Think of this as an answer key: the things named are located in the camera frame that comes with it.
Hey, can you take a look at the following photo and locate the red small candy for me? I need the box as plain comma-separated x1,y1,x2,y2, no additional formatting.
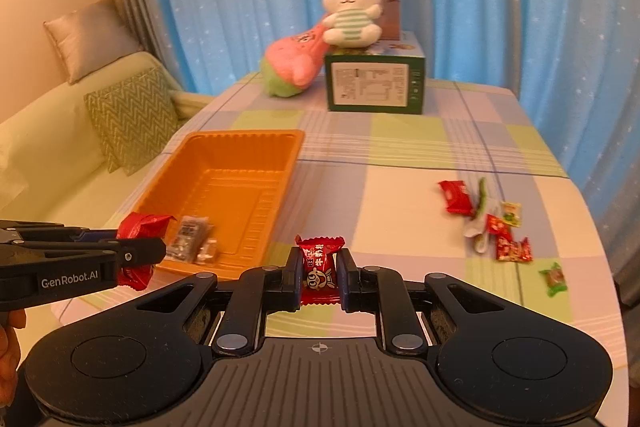
295,235,345,306

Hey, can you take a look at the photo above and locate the clear dark printed snack pack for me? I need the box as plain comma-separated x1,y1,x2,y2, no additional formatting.
166,216,209,263

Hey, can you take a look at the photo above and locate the red pillow snack packet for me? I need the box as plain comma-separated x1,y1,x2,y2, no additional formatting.
116,212,174,291

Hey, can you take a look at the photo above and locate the orange plastic tray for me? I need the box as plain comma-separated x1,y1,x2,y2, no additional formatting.
132,129,305,280

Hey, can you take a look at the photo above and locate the green edged nut packet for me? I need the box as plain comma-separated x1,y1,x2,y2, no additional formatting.
463,178,498,255

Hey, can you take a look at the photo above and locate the red white candy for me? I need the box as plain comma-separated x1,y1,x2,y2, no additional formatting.
486,215,512,241

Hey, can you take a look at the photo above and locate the clear brown candy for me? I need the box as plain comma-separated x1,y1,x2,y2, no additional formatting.
194,237,218,265

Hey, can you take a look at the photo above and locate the red patterned candy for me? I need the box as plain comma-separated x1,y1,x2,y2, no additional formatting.
496,236,533,263

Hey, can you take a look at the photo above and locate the yellow green candy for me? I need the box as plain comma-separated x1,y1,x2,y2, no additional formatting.
501,200,522,228

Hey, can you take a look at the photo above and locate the person left hand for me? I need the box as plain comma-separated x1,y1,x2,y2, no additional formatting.
0,310,26,407

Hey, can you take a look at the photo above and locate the cream sofa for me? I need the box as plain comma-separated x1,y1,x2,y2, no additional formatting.
1,52,213,228

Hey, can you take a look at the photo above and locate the plaid tablecloth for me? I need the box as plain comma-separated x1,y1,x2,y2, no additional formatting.
60,74,629,408

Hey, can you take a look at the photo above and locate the green chevron cushion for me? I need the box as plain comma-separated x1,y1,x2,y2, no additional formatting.
84,67,180,176

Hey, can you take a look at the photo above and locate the green white carton box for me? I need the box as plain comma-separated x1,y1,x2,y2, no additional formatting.
324,31,425,115

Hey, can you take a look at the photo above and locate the grey silk cushion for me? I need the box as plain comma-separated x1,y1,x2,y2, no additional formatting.
43,0,143,84

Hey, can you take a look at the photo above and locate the pink green star plush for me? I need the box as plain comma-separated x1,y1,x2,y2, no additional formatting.
260,20,329,98

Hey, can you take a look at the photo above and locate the white bunny plush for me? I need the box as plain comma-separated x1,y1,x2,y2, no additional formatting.
322,0,382,49

